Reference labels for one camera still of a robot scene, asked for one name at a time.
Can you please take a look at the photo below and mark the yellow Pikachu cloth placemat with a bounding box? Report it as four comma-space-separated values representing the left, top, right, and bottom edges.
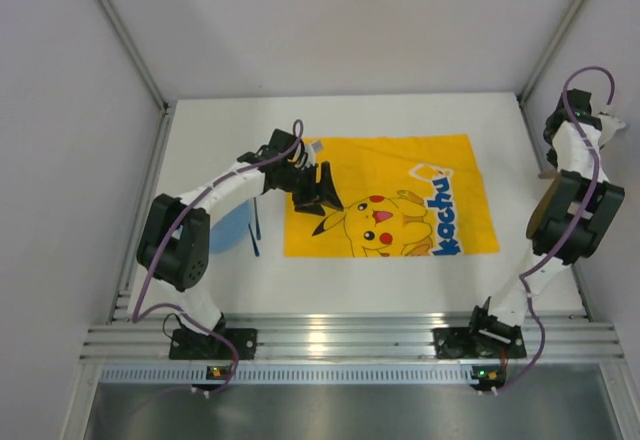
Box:
284, 134, 500, 258

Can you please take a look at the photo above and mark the light blue plate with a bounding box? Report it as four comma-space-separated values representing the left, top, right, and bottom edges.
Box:
209, 202, 251, 254

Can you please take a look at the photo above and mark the beige paper cup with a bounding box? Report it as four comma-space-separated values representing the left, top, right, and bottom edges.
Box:
598, 113, 628, 149

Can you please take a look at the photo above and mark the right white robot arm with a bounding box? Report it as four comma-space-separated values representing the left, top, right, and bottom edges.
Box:
469, 89, 625, 346

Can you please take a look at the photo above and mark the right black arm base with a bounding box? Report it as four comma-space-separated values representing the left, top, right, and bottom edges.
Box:
432, 323, 527, 360

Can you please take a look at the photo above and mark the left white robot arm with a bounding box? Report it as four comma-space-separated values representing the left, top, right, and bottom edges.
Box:
131, 119, 343, 334

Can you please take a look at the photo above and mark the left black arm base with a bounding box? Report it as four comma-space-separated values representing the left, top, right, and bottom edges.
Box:
162, 314, 258, 360

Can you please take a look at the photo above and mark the blue metallic spoon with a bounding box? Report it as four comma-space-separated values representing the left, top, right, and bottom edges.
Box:
253, 197, 262, 240

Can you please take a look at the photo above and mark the blue metallic fork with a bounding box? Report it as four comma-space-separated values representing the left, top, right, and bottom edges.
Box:
248, 223, 260, 257

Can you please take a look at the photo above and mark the perforated cable duct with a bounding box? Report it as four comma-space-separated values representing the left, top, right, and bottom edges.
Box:
100, 364, 502, 385

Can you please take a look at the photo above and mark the left aluminium frame post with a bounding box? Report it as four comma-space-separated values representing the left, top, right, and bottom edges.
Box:
95, 0, 168, 113

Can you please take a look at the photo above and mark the aluminium mounting rail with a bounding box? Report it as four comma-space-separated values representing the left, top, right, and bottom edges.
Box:
80, 313, 624, 363

